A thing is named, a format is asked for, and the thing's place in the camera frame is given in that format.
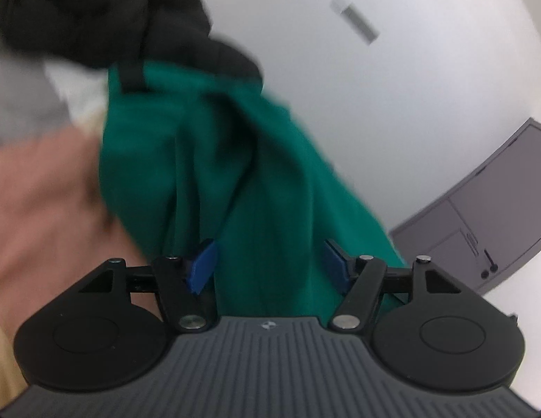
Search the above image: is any green hoodie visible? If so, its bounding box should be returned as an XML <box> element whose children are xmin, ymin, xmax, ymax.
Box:
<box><xmin>98</xmin><ymin>59</ymin><xmax>408</xmax><ymax>319</ymax></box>

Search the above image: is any black jacket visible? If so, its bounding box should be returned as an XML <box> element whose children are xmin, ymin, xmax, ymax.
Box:
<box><xmin>0</xmin><ymin>0</ymin><xmax>265</xmax><ymax>93</ymax></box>

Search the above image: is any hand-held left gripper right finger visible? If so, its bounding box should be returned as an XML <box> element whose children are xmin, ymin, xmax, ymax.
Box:
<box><xmin>323</xmin><ymin>239</ymin><xmax>465</xmax><ymax>336</ymax></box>

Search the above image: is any grey wardrobe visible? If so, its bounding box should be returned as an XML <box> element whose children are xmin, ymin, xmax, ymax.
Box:
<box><xmin>390</xmin><ymin>117</ymin><xmax>541</xmax><ymax>295</ymax></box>

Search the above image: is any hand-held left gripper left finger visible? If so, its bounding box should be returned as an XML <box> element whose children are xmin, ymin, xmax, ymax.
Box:
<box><xmin>79</xmin><ymin>239</ymin><xmax>219</xmax><ymax>334</ymax></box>

